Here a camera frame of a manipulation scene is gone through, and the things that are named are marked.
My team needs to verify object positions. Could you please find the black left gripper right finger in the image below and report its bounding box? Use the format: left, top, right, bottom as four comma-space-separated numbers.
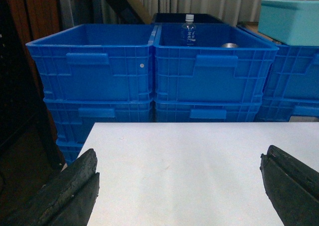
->
260, 145, 319, 226

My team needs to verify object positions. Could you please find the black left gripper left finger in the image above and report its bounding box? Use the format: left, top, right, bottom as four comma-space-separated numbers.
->
0, 148, 100, 226

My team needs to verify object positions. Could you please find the blue crate bottom left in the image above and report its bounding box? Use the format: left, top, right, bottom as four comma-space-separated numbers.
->
56, 139, 83, 165

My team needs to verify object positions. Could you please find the blue crate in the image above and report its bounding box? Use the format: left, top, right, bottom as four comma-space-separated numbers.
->
56, 139, 83, 165
254, 97, 319, 122
26, 24, 157, 102
155, 100, 261, 123
236, 24, 319, 101
44, 98, 154, 143
154, 23, 278, 103

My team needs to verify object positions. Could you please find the brown wooden cabinet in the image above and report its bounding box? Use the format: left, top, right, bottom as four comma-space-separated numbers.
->
0, 0, 65, 216

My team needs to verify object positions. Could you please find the blue crate lower left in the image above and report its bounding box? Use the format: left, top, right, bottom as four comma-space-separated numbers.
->
44, 98, 154, 143

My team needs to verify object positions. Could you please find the blue crate lower right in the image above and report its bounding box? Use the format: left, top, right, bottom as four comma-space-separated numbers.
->
254, 97, 319, 122

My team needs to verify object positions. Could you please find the blue crate top right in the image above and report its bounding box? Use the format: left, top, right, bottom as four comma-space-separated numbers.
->
236, 24, 319, 101

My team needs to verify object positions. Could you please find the blue crate lower middle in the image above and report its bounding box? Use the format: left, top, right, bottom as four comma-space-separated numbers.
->
155, 100, 261, 123

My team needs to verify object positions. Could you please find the blue crate top left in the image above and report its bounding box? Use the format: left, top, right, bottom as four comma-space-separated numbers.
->
26, 24, 157, 102

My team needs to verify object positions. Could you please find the blue crate top middle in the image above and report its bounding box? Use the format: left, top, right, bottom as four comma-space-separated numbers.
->
154, 23, 278, 103

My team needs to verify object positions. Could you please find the silver metal can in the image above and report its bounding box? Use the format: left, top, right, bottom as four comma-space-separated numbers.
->
221, 42, 239, 48

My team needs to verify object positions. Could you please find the teal plastic box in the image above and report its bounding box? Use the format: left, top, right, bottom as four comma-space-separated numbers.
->
258, 0, 319, 46

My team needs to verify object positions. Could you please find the clear water bottle blue label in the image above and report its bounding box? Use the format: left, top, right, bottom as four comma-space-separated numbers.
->
180, 14, 196, 46

